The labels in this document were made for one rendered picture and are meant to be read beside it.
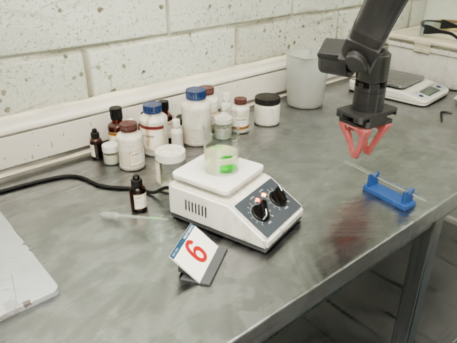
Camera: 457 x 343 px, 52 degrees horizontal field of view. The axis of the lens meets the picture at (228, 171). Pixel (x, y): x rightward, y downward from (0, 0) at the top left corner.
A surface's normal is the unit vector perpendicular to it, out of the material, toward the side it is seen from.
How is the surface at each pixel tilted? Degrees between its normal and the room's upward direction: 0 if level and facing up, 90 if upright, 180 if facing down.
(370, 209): 0
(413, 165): 0
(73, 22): 90
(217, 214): 90
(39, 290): 0
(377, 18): 132
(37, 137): 90
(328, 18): 90
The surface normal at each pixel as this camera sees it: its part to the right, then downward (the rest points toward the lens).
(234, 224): -0.57, 0.37
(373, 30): -0.40, 0.84
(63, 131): 0.65, 0.35
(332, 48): -0.49, -0.43
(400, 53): -0.79, 0.33
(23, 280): 0.00, -0.89
